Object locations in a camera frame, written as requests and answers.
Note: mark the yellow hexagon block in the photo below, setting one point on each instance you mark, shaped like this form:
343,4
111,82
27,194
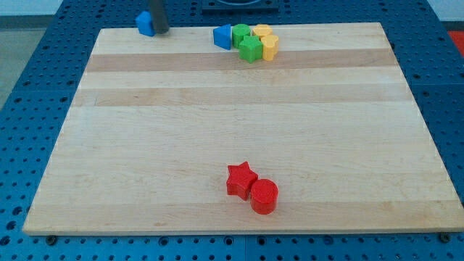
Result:
262,30

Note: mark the red star block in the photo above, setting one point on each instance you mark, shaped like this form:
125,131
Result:
240,180

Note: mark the red cylinder block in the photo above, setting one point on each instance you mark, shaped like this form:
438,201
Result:
264,196

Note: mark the green star block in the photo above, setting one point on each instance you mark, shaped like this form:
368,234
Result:
250,49

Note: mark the wooden board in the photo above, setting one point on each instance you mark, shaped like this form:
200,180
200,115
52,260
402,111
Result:
155,122

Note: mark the yellow heart block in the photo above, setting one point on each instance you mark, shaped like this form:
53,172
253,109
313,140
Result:
270,47

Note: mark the blue triangle block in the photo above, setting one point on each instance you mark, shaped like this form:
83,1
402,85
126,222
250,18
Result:
222,36

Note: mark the green cylinder block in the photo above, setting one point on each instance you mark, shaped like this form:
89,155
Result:
239,31

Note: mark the blue cube block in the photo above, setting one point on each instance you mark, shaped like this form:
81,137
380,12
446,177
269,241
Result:
144,24

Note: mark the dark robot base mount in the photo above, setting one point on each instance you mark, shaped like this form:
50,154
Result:
239,5

